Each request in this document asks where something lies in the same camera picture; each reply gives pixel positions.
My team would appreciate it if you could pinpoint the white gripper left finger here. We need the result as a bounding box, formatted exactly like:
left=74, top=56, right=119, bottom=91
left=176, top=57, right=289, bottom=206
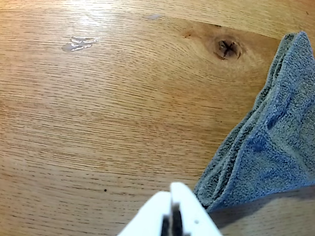
left=118, top=191, right=172, bottom=236

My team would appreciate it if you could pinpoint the small clear liquid spill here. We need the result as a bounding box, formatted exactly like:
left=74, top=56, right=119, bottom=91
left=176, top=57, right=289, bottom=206
left=61, top=36, right=100, bottom=52

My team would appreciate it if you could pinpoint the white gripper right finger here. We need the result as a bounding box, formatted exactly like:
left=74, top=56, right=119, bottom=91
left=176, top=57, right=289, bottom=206
left=170, top=182, right=223, bottom=236

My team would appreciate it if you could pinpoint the grey terry cleaning cloth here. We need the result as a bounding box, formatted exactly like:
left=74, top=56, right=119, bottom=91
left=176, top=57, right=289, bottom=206
left=193, top=31, right=315, bottom=212

